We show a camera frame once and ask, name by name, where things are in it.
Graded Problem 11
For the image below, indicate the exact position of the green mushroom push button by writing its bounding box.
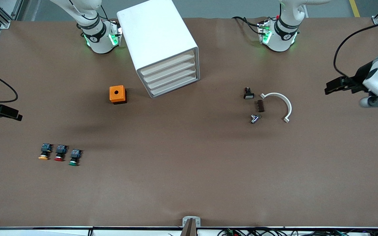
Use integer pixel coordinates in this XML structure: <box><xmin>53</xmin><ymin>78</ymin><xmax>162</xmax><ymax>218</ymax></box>
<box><xmin>69</xmin><ymin>149</ymin><xmax>83</xmax><ymax>167</ymax></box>

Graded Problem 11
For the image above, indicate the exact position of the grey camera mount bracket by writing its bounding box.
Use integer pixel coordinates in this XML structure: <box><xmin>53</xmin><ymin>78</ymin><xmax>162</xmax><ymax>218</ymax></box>
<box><xmin>180</xmin><ymin>216</ymin><xmax>201</xmax><ymax>236</ymax></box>

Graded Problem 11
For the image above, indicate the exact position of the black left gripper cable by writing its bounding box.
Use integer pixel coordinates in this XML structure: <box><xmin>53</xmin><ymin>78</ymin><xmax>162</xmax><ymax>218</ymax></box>
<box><xmin>333</xmin><ymin>20</ymin><xmax>378</xmax><ymax>79</ymax></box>

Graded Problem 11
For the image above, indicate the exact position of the black arm base cable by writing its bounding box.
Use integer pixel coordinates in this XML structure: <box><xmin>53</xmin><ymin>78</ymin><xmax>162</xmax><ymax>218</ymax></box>
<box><xmin>67</xmin><ymin>0</ymin><xmax>121</xmax><ymax>46</ymax></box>
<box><xmin>232</xmin><ymin>16</ymin><xmax>265</xmax><ymax>36</ymax></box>

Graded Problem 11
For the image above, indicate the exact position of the white half-ring pipe clamp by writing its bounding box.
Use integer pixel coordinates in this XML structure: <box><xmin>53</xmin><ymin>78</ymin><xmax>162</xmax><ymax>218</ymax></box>
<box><xmin>260</xmin><ymin>92</ymin><xmax>292</xmax><ymax>123</ymax></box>

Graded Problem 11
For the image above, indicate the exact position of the black left arm base cable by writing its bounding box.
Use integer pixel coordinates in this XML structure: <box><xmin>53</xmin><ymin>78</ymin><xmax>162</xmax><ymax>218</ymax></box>
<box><xmin>232</xmin><ymin>16</ymin><xmax>265</xmax><ymax>36</ymax></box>

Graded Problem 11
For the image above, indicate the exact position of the orange button enclosure box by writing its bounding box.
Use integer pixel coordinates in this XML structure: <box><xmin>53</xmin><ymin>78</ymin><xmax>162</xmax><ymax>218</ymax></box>
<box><xmin>109</xmin><ymin>86</ymin><xmax>127</xmax><ymax>105</ymax></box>

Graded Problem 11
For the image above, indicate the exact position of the yellow mushroom push button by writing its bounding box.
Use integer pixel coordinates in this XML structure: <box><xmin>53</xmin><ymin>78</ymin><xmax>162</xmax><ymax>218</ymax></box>
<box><xmin>38</xmin><ymin>143</ymin><xmax>52</xmax><ymax>161</ymax></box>

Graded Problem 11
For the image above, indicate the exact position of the black right arm base cable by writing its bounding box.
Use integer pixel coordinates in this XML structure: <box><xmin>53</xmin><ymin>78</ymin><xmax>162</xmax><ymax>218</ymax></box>
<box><xmin>67</xmin><ymin>0</ymin><xmax>121</xmax><ymax>46</ymax></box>

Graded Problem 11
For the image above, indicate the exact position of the red mushroom push button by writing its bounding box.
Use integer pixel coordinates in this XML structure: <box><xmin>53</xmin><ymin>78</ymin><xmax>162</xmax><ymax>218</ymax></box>
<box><xmin>54</xmin><ymin>145</ymin><xmax>68</xmax><ymax>162</ymax></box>

